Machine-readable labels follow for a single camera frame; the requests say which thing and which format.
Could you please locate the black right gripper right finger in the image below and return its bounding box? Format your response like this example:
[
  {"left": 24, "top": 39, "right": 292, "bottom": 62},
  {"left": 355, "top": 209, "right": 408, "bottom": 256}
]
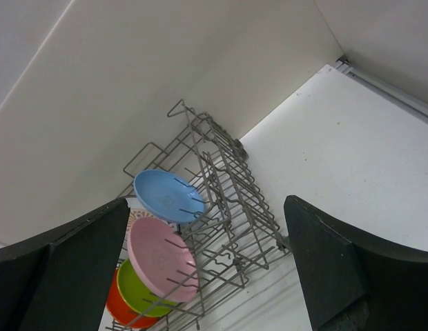
[{"left": 284, "top": 195, "right": 428, "bottom": 330}]

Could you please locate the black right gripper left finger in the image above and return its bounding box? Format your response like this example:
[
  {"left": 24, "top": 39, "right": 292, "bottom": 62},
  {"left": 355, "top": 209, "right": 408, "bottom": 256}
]
[{"left": 0, "top": 198, "right": 130, "bottom": 330}]

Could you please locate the orange plate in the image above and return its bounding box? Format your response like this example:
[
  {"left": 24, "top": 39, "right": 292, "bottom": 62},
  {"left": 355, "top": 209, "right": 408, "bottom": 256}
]
[{"left": 106, "top": 268, "right": 159, "bottom": 329}]

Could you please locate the green plate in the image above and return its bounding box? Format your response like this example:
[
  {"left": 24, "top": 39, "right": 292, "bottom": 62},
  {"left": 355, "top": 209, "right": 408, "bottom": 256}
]
[{"left": 117, "top": 259, "right": 178, "bottom": 317}]

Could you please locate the patterned white plate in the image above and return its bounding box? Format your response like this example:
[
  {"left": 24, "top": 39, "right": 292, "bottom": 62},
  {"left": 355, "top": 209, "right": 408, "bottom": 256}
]
[{"left": 124, "top": 197, "right": 177, "bottom": 243}]

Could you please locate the pink plate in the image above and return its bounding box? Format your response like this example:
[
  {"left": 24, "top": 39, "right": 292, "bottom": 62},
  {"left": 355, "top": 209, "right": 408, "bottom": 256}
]
[{"left": 127, "top": 217, "right": 199, "bottom": 303}]

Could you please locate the blue plate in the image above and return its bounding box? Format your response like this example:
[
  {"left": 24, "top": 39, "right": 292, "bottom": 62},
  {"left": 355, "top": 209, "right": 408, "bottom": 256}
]
[{"left": 133, "top": 169, "right": 205, "bottom": 224}]

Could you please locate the grey wire dish rack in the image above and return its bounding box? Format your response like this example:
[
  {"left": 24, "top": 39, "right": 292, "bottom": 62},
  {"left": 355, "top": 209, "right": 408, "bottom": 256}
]
[{"left": 112, "top": 101, "right": 289, "bottom": 330}]

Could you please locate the aluminium table edge rail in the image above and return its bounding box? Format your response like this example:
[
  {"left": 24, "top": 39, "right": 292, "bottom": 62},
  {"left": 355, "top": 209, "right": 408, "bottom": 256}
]
[{"left": 333, "top": 56, "right": 428, "bottom": 123}]

